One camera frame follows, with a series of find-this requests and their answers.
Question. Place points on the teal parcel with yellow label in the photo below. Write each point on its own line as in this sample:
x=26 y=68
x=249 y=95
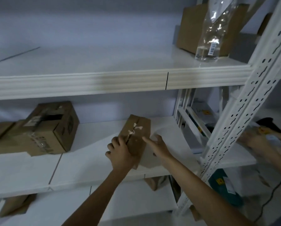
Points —
x=225 y=189

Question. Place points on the person's left hand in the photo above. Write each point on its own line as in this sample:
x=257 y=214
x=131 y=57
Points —
x=121 y=157

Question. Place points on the person's right thumb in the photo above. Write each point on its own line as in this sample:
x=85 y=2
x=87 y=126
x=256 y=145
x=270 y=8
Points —
x=148 y=141

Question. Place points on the small taped cardboard box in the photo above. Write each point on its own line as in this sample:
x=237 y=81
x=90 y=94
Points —
x=137 y=134

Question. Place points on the white parcel with yellow label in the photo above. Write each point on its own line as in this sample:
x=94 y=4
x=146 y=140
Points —
x=201 y=112

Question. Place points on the white packet with yellow sticker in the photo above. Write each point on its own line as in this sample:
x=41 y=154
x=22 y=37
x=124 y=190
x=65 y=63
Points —
x=264 y=130

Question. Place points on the person's right forearm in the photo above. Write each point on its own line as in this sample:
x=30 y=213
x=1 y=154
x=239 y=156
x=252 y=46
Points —
x=201 y=195

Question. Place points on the clear plastic bag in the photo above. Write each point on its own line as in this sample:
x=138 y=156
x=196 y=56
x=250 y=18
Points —
x=212 y=32

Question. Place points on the person's left fingers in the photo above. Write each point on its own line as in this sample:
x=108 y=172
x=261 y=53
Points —
x=112 y=146

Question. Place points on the large printed cardboard box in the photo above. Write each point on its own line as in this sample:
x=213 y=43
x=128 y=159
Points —
x=40 y=131

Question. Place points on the another person's forearm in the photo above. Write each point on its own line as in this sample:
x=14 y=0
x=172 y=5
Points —
x=278 y=162

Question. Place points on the black bag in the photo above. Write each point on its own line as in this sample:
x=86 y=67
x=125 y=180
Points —
x=270 y=123

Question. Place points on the small brown cardboard parcel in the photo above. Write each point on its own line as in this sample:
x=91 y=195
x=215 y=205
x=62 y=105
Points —
x=154 y=182

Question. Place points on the open plain cardboard box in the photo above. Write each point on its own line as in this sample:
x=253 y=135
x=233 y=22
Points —
x=192 y=28

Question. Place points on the person's right hand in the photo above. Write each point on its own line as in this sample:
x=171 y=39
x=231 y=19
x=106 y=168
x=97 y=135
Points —
x=159 y=149

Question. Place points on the person's left forearm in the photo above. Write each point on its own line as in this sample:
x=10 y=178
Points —
x=93 y=200

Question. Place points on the flat cardboard box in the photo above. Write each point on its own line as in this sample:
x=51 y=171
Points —
x=14 y=204

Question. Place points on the white metal shelf rack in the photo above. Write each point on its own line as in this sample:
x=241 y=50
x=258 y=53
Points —
x=131 y=79

